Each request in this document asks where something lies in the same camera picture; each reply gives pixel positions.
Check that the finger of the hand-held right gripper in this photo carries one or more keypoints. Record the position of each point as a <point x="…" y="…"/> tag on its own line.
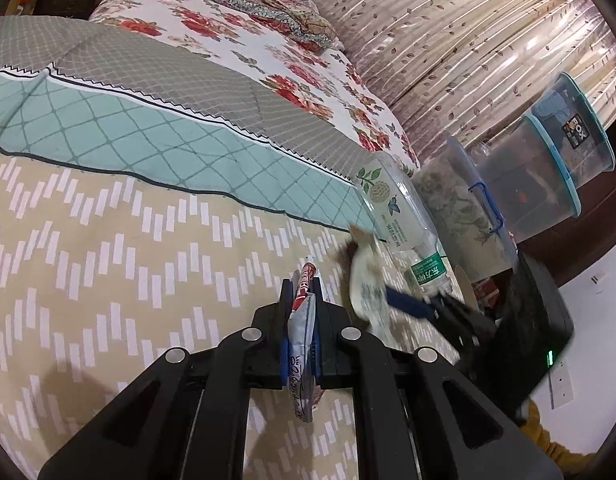
<point x="408" y="302"/>
<point x="463" y="325"/>

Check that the clear storage box teal lid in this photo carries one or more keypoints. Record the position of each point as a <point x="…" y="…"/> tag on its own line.
<point x="583" y="125"/>
<point x="533" y="195"/>

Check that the red silver sachet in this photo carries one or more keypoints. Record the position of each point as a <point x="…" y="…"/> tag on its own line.
<point x="302" y="330"/>

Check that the orange snack packet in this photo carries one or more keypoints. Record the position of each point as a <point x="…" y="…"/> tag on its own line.
<point x="488" y="292"/>

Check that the leaf print curtain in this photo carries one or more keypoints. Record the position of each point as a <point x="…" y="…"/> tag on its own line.
<point x="463" y="35"/>

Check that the white printed snack wrapper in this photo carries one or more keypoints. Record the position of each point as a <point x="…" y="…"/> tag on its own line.
<point x="368" y="290"/>

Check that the white wall outlet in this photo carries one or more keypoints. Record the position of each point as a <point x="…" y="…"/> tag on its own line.
<point x="563" y="385"/>

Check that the beige round bin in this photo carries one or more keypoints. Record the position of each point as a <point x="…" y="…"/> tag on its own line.
<point x="465" y="285"/>

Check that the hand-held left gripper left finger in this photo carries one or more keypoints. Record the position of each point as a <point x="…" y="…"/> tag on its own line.
<point x="284" y="365"/>

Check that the clear plastic bottle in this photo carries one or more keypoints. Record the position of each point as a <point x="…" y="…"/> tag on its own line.
<point x="398" y="210"/>

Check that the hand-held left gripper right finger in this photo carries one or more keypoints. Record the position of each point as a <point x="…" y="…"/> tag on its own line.
<point x="316" y="360"/>

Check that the brown wooden door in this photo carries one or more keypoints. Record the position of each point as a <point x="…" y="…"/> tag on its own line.
<point x="598" y="240"/>

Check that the person's right forearm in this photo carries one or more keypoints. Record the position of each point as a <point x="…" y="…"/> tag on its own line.
<point x="553" y="455"/>

